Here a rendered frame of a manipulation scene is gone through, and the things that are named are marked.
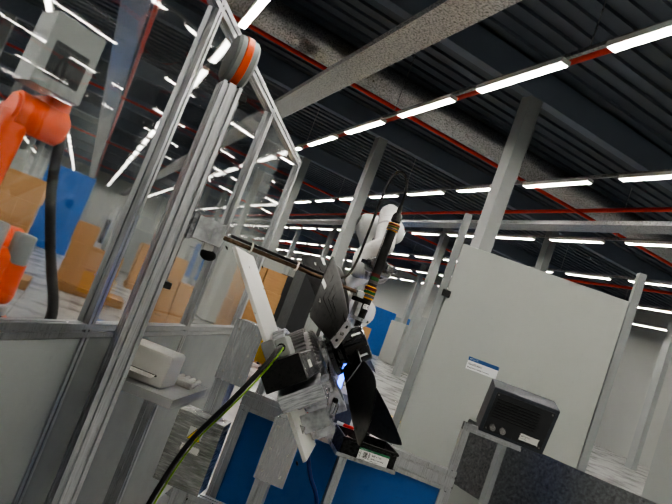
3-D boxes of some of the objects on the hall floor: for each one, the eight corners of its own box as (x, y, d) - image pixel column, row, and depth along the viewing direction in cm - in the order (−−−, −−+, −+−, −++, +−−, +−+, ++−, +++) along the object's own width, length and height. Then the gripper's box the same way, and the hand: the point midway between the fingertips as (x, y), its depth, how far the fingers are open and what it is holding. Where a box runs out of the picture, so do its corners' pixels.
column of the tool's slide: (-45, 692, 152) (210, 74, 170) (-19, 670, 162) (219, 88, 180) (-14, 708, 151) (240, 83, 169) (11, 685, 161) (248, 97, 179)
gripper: (362, 253, 223) (360, 246, 205) (403, 268, 221) (405, 262, 203) (355, 271, 222) (353, 265, 204) (396, 286, 220) (397, 282, 202)
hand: (379, 264), depth 205 cm, fingers closed on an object, 4 cm apart
